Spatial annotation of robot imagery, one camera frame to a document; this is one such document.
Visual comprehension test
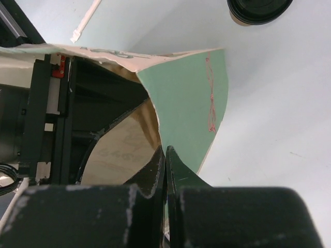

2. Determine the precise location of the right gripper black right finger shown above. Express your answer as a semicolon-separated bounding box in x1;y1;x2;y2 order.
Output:
165;146;323;247

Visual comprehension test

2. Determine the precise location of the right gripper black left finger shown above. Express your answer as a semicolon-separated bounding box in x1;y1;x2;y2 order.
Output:
1;148;166;247

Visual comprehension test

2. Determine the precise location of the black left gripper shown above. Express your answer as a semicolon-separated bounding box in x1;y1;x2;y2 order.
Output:
19;53;149;185

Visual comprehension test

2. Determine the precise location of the white paper-wrapped straw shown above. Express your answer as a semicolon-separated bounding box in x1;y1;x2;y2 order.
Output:
70;0;101;43

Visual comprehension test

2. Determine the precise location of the green illustrated paper bag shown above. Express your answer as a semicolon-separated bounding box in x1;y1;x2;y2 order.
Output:
1;44;228;185

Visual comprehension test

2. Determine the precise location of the black plastic cup lid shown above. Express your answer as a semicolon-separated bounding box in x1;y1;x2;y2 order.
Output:
227;0;293;25

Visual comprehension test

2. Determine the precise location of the brown paper coffee cup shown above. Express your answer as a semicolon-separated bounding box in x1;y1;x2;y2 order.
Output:
230;13;251;27

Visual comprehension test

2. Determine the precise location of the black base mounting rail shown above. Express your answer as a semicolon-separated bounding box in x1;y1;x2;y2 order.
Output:
1;0;45;48

